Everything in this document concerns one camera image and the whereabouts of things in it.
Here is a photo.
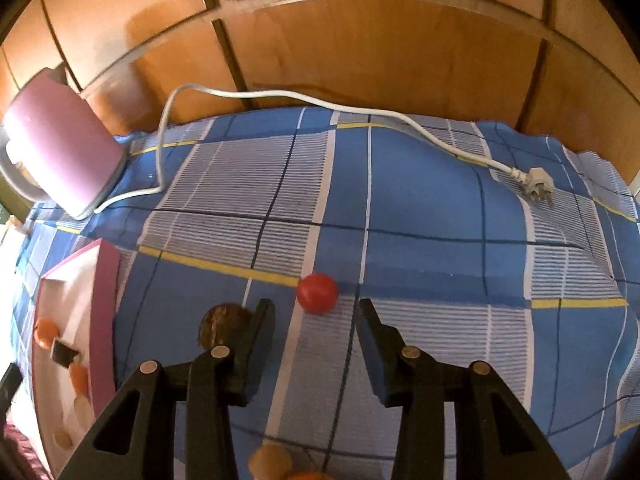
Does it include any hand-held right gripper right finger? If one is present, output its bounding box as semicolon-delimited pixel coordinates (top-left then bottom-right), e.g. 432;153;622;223
355;299;571;480

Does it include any red tomato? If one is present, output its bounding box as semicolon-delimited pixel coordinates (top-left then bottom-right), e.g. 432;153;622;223
296;273;340;316

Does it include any dark brown water chestnut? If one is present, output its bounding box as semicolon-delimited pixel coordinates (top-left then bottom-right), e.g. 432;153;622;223
199;303;253;348

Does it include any blue plaid tablecloth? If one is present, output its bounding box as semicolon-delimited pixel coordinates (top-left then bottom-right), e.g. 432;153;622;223
10;106;640;480

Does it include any carrot piece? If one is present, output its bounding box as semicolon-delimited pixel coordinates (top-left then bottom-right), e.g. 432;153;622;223
69;362;91;396

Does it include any pink electric kettle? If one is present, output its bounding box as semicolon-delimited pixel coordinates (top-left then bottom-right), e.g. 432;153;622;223
0;67;127;220

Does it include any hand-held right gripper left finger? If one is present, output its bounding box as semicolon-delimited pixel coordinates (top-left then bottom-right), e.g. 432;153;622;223
57;299;276;480

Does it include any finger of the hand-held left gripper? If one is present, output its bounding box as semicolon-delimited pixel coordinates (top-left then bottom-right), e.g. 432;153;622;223
0;362;23;411

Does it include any white power cord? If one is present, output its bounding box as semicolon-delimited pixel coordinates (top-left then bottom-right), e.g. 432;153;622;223
92;84;556;218

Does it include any pink-edged white tray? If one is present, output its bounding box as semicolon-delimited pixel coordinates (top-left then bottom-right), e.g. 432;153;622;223
32;239;122;480

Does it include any eggplant piece with white end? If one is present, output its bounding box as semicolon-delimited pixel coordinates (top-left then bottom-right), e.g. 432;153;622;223
50;340;81;367

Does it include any small orange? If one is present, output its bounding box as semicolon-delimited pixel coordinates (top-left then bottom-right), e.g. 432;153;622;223
34;319;61;351

